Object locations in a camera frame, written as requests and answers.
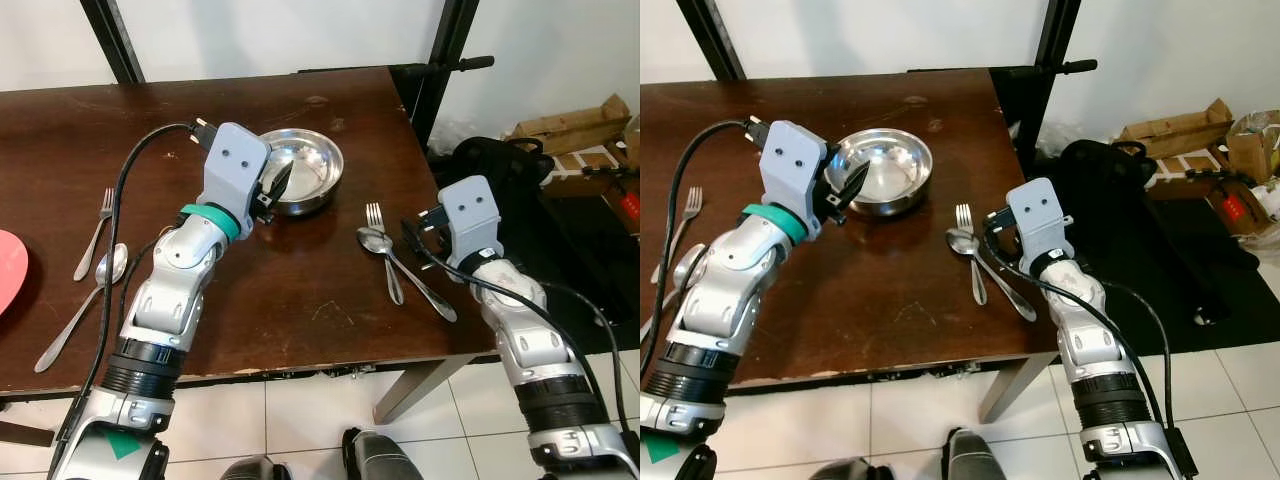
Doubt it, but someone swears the silver metal spoon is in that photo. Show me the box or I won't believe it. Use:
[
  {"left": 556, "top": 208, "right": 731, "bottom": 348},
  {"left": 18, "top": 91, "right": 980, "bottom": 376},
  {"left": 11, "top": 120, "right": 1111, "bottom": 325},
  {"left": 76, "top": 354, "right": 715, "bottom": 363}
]
[
  {"left": 356, "top": 227, "right": 460, "bottom": 324},
  {"left": 946, "top": 228, "right": 1039, "bottom": 323},
  {"left": 34, "top": 243, "right": 130, "bottom": 374}
]

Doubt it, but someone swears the round steel bowl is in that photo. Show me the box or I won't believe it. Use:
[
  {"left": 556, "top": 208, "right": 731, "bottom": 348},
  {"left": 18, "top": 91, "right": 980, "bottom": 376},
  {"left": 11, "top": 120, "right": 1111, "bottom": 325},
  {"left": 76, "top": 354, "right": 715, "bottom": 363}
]
[
  {"left": 826, "top": 128, "right": 934, "bottom": 218},
  {"left": 258, "top": 128, "right": 345, "bottom": 217}
]

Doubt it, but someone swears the silver metal fork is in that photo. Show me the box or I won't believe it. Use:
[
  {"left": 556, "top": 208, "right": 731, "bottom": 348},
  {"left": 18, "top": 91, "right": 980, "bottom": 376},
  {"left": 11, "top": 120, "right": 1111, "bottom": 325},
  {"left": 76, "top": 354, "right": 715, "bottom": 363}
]
[
  {"left": 73, "top": 188, "right": 116, "bottom": 282},
  {"left": 364, "top": 203, "right": 406, "bottom": 307},
  {"left": 955, "top": 204, "right": 989, "bottom": 306},
  {"left": 652, "top": 187, "right": 704, "bottom": 284}
]

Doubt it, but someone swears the black bag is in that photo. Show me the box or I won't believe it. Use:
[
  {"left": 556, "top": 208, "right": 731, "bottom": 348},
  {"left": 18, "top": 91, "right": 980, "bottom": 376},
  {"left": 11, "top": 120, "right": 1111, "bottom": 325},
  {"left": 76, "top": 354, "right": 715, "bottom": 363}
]
[
  {"left": 1030, "top": 138, "right": 1261, "bottom": 351},
  {"left": 428, "top": 135, "right": 641, "bottom": 353}
]

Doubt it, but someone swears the beige slanted table leg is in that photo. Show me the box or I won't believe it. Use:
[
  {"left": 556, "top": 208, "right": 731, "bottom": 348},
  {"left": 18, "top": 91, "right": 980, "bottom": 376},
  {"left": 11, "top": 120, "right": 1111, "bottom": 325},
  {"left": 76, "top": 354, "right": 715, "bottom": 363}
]
[
  {"left": 373, "top": 355, "right": 478, "bottom": 425},
  {"left": 978, "top": 352, "right": 1059, "bottom": 424}
]

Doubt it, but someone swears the open torn cardboard box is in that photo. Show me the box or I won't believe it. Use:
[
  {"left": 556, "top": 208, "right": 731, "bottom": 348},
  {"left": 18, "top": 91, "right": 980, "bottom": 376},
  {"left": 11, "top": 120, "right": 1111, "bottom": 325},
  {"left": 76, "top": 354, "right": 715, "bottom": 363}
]
[
  {"left": 1115, "top": 98, "right": 1236, "bottom": 161},
  {"left": 503, "top": 93, "right": 634, "bottom": 158}
]

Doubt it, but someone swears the grey right robot leg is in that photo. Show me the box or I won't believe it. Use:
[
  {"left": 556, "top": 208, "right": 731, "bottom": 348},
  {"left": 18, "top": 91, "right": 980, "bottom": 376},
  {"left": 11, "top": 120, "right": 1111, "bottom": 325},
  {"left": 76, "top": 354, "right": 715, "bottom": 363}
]
[
  {"left": 342, "top": 428, "right": 426, "bottom": 480},
  {"left": 942, "top": 428, "right": 1021, "bottom": 480}
]

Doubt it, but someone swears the grey robot leg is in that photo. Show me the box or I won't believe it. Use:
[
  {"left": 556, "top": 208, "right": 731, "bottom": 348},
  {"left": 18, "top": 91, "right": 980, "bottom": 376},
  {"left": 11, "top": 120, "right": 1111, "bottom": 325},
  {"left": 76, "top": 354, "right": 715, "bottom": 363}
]
[
  {"left": 942, "top": 428, "right": 1021, "bottom": 480},
  {"left": 342, "top": 428, "right": 426, "bottom": 480},
  {"left": 808, "top": 457, "right": 881, "bottom": 480},
  {"left": 218, "top": 455, "right": 293, "bottom": 480}
]

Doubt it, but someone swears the grey left robot leg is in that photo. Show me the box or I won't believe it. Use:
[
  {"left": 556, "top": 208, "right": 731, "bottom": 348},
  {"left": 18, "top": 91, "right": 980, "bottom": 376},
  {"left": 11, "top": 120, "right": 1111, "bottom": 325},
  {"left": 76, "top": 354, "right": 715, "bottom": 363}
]
[
  {"left": 218, "top": 455, "right": 293, "bottom": 480},
  {"left": 808, "top": 457, "right": 881, "bottom": 480}
]

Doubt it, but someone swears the round red plate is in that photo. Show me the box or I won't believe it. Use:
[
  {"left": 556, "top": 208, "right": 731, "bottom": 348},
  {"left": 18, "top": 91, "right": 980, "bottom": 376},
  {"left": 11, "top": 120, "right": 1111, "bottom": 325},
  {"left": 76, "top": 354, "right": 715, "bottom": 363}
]
[{"left": 0, "top": 229, "right": 31, "bottom": 317}]

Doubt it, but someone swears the brown paper bag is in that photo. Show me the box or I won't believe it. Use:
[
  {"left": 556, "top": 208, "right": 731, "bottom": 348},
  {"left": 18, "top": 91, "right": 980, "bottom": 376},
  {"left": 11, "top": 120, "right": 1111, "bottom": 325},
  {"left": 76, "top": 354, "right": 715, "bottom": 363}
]
[{"left": 1226, "top": 110, "right": 1280, "bottom": 186}]

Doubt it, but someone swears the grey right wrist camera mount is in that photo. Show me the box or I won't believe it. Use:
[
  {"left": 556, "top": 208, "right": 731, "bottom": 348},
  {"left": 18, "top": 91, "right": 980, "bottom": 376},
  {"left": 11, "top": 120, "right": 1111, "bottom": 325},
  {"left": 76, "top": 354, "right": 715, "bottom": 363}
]
[
  {"left": 438, "top": 176, "right": 506, "bottom": 266},
  {"left": 1005, "top": 177, "right": 1063, "bottom": 276}
]

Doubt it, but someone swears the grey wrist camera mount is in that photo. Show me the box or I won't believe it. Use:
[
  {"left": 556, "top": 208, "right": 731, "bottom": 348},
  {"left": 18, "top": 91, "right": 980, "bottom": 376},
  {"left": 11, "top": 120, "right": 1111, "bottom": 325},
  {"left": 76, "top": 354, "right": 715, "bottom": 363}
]
[
  {"left": 1005, "top": 177, "right": 1063, "bottom": 276},
  {"left": 438, "top": 176, "right": 506, "bottom": 266},
  {"left": 758, "top": 120, "right": 831, "bottom": 241},
  {"left": 200, "top": 122, "right": 273, "bottom": 229}
]

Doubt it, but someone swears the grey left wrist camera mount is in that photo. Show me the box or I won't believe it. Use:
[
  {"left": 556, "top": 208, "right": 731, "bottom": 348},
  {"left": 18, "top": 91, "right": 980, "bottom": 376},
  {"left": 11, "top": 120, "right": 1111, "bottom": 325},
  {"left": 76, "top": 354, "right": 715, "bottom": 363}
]
[
  {"left": 758, "top": 120, "right": 831, "bottom": 241},
  {"left": 200, "top": 122, "right": 273, "bottom": 229}
]

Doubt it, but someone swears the black metal stand with handle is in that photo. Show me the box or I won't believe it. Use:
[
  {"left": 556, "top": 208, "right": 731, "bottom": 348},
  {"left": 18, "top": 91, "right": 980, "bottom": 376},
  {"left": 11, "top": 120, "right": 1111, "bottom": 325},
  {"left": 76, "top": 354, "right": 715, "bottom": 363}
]
[
  {"left": 908, "top": 0, "right": 1099, "bottom": 151},
  {"left": 298, "top": 0, "right": 497, "bottom": 156}
]

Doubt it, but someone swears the slanted black metal post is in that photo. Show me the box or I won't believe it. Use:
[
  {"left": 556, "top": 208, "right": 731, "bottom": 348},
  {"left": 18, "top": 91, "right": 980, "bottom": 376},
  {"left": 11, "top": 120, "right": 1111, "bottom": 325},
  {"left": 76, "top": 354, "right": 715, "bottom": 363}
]
[
  {"left": 80, "top": 0, "right": 146, "bottom": 86},
  {"left": 675, "top": 0, "right": 746, "bottom": 81}
]

